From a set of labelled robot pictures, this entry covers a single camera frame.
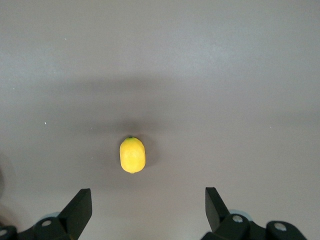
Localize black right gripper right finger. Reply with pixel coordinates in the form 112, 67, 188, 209
202, 187, 309, 240

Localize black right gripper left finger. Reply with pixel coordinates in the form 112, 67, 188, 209
0, 188, 93, 240

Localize yellow lemon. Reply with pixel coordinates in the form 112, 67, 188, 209
119, 135, 147, 174

